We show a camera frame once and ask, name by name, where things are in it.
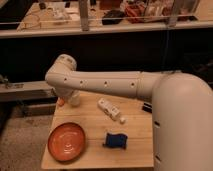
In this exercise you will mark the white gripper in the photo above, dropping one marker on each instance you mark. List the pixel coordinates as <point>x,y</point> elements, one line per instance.
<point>65,93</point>

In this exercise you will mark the orange pepper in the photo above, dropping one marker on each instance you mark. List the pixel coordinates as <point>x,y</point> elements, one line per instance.
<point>60,102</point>

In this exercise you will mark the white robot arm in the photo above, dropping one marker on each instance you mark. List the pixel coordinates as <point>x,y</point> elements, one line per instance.
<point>182,109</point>

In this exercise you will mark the white ceramic cup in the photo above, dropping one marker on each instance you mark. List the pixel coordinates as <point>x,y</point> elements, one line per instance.
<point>74,99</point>

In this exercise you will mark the orange plate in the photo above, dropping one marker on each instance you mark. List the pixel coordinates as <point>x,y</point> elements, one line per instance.
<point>66,142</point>

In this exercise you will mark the white plastic bottle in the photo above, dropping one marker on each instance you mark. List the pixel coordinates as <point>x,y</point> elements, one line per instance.
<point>110,110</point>

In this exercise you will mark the blue crumpled cloth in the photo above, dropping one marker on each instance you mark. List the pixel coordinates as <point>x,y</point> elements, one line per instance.
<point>115,140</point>

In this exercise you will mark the black bag on shelf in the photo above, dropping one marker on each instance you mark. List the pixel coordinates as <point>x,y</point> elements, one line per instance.
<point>112,17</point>

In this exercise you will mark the red cloth on shelf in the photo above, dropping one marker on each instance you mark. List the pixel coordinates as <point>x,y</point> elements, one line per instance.
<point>135,13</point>

